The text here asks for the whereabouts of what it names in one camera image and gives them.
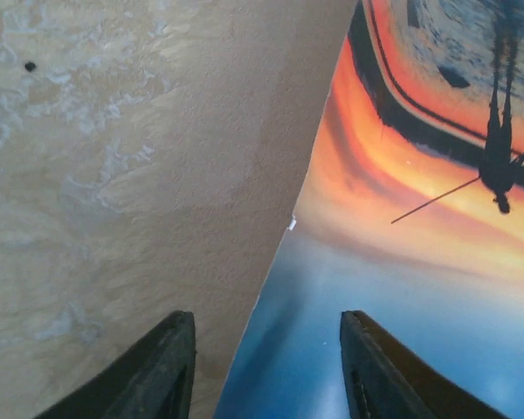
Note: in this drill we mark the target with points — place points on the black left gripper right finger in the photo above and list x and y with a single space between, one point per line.
384 379

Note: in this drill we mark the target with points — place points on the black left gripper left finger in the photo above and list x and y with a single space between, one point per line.
152 379

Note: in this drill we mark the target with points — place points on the sunset landscape photo print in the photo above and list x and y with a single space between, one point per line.
410 218

